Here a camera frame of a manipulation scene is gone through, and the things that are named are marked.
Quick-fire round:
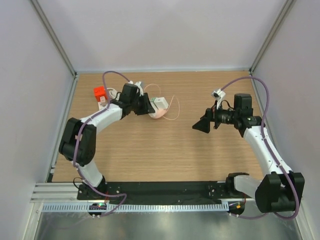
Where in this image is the pink round socket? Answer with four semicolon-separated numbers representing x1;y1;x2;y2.
148;108;167;119

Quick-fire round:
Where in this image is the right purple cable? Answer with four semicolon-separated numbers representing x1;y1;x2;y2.
219;76;300;221

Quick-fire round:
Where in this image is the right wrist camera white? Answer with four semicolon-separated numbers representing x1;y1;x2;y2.
211;88;226;109

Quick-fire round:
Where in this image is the white power cord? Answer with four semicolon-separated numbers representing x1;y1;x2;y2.
105;87;121;101

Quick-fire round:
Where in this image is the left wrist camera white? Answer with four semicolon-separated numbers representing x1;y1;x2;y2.
129;80;144;96

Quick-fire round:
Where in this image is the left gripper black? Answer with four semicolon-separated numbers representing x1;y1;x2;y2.
129;93;155;116

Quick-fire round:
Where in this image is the purple cable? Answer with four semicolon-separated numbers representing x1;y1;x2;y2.
219;76;300;221
72;70;133;218

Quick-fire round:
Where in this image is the white green power strip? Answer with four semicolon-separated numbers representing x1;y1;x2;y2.
97;96;108;110

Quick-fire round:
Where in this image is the thin pink usb cable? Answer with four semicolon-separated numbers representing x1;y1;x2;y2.
144;83;181;121

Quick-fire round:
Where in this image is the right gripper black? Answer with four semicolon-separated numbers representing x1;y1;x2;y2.
192;100;239;134

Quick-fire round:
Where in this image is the slotted cable duct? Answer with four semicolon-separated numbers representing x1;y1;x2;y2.
42;202;229;213

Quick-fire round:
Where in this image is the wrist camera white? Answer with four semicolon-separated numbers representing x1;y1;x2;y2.
129;80;144;96
211;88;226;109

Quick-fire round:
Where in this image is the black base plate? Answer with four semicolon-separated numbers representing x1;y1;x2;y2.
77;180;256;206

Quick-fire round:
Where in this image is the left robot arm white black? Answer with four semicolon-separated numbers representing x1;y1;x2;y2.
58;81;155;200

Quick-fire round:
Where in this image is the red cube socket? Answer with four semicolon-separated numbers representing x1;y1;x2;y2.
93;86;108;102

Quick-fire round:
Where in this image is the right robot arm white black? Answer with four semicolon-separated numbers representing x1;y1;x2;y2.
192;89;305;214

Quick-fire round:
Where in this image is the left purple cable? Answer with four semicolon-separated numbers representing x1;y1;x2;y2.
72;70;133;218

